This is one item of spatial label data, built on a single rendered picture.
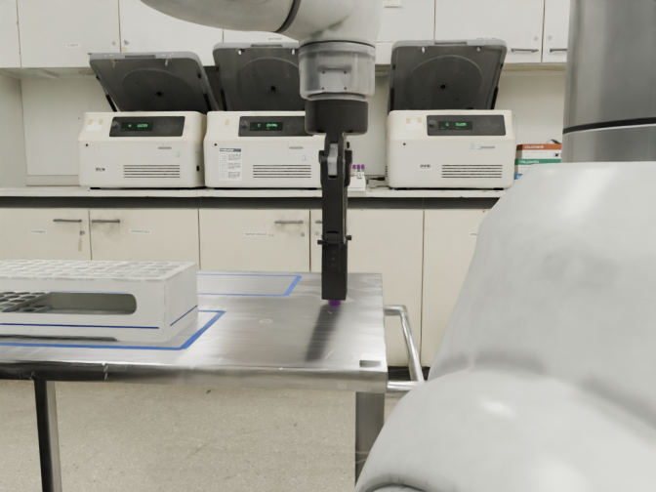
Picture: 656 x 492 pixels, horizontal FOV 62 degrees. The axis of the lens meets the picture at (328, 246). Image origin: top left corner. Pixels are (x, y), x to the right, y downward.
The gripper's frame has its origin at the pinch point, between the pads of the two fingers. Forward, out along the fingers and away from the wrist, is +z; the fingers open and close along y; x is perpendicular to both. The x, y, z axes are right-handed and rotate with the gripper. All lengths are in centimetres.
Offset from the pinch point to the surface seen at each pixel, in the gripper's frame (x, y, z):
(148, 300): -16.7, 16.7, 0.4
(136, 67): -110, -197, -60
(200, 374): -9.8, 22.7, 5.3
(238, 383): -6.5, 22.6, 5.9
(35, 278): -28.0, 16.7, -1.4
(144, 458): -73, -106, 87
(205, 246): -73, -179, 23
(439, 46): 33, -200, -70
